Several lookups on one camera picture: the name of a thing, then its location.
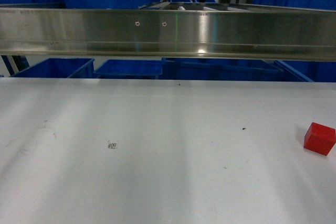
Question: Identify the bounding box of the red magnetic block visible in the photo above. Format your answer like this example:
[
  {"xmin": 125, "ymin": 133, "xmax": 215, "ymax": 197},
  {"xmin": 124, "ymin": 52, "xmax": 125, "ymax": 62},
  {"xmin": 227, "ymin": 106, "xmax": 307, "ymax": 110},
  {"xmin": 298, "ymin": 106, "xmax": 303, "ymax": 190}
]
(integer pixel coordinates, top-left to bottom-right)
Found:
[{"xmin": 303, "ymin": 122, "xmax": 335, "ymax": 156}]

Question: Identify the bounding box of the blue bin lower right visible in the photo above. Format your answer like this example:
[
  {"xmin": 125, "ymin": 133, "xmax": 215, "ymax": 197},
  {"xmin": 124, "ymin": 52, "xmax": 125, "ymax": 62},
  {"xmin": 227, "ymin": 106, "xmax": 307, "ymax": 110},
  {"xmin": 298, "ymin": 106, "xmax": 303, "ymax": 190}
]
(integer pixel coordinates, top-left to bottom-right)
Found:
[{"xmin": 162, "ymin": 58, "xmax": 313, "ymax": 82}]

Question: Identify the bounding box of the small QR code sticker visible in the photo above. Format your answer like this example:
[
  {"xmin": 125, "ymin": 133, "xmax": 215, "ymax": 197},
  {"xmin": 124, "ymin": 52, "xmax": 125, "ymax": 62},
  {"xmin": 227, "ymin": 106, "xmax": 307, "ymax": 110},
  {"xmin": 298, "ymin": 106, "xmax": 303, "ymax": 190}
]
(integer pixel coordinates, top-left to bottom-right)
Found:
[{"xmin": 108, "ymin": 141, "xmax": 119, "ymax": 150}]

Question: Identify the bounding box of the blue plastic bin lower left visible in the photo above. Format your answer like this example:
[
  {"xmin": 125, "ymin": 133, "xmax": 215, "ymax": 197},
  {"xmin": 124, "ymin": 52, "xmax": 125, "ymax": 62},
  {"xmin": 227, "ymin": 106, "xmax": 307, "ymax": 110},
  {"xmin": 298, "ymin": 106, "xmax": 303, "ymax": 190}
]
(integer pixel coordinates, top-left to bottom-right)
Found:
[{"xmin": 12, "ymin": 58, "xmax": 94, "ymax": 79}]

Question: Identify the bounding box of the stainless steel shelf rail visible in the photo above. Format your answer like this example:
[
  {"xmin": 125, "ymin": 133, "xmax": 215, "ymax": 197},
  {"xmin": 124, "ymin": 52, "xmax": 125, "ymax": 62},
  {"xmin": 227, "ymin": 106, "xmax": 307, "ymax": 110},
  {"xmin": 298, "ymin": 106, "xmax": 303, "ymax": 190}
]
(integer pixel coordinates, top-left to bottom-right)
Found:
[{"xmin": 1, "ymin": 2, "xmax": 335, "ymax": 61}]

